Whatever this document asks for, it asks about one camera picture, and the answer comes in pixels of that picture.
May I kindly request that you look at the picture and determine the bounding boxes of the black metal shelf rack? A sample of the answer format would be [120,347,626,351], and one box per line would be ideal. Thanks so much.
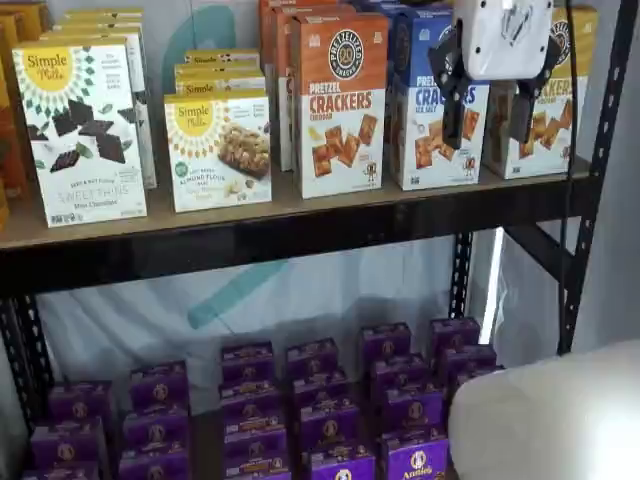
[0,0,640,451]

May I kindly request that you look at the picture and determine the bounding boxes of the purple Annie's box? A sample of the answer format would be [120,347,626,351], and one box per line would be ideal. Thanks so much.
[298,404,362,454]
[429,316,483,357]
[448,366,505,397]
[221,417,289,471]
[220,340,276,384]
[306,444,377,480]
[224,457,297,480]
[219,379,282,426]
[438,344,499,382]
[359,322,414,366]
[21,459,102,480]
[285,337,342,381]
[121,402,192,452]
[118,444,195,480]
[29,416,110,472]
[370,353,429,396]
[129,359,191,412]
[291,372,352,416]
[47,379,115,427]
[378,432,452,480]
[381,384,447,437]

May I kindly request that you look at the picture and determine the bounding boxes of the yellow white pretzel crackers box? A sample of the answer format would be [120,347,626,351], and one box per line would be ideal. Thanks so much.
[482,5,600,181]

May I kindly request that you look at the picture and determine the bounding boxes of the black cable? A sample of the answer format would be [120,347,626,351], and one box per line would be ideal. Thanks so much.
[563,0,582,177]

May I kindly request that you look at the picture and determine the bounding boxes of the Simple Mills sweet thins box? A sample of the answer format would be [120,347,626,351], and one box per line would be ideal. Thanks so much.
[38,30,159,190]
[11,36,150,229]
[53,18,146,37]
[63,6,145,23]

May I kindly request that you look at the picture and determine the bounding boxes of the orange white pretzel crackers box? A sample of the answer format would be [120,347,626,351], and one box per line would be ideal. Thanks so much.
[289,11,391,199]
[257,0,351,91]
[272,2,359,174]

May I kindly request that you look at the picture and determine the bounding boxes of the white backdrop sheet teal print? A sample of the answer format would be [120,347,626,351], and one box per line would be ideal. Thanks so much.
[34,0,501,396]

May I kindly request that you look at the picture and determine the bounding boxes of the Simple Mills almond bars box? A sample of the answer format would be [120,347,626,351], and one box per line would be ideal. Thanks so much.
[173,61,266,80]
[163,88,274,214]
[173,74,267,98]
[183,48,262,67]

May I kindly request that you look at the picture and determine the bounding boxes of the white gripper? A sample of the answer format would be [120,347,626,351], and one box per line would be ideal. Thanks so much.
[428,0,562,150]

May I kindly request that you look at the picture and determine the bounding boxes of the blue white pretzel crackers box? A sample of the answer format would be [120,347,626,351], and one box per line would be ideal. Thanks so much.
[349,0,455,17]
[388,9,492,192]

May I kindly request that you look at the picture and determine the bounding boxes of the wooden shelf board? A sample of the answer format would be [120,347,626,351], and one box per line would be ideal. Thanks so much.
[0,153,592,251]

